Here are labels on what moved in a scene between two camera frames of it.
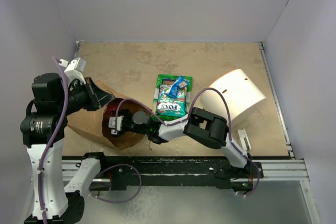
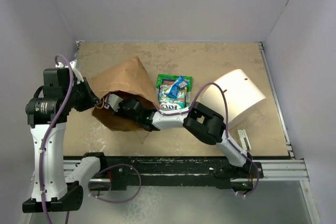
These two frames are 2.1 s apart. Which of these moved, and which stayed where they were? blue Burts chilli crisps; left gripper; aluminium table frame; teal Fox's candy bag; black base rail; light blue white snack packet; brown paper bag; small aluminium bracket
Moved: light blue white snack packet; brown paper bag; blue Burts chilli crisps
Stayed: teal Fox's candy bag; small aluminium bracket; left gripper; black base rail; aluminium table frame
